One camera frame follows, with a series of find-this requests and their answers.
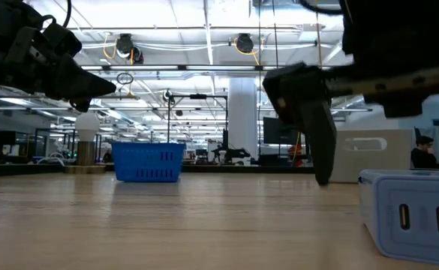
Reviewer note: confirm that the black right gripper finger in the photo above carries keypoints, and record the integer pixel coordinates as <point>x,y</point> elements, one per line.
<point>298,93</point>

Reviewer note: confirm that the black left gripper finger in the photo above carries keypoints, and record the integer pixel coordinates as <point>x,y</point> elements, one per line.
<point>81,105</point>
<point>80,84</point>

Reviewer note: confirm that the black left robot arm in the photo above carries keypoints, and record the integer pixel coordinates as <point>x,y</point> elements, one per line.
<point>1,17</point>

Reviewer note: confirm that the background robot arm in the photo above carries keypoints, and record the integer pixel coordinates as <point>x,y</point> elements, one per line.
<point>232,153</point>

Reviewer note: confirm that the white bulb brass lamp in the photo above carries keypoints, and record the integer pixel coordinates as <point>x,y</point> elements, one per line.
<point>87,127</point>

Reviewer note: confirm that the black monitor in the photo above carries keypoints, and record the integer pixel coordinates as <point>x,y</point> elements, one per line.
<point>279,135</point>

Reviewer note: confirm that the person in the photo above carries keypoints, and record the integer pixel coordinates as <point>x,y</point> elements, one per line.
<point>423,157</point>
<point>107,156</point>

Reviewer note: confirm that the white building column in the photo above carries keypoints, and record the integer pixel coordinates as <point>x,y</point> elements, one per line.
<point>242,112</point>

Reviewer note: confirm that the blue slotted plastic basket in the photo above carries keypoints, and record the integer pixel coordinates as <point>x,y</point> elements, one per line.
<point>148,161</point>

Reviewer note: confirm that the white plastic storage bin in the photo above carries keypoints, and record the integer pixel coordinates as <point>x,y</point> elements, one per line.
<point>373,161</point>

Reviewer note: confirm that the light blue charger block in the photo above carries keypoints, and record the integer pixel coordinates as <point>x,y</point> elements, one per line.
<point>410,217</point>

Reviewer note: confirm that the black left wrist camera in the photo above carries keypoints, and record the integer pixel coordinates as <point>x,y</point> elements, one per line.
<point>63,39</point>

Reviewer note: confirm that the black frame stand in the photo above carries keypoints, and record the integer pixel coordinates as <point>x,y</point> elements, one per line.
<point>198,96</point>

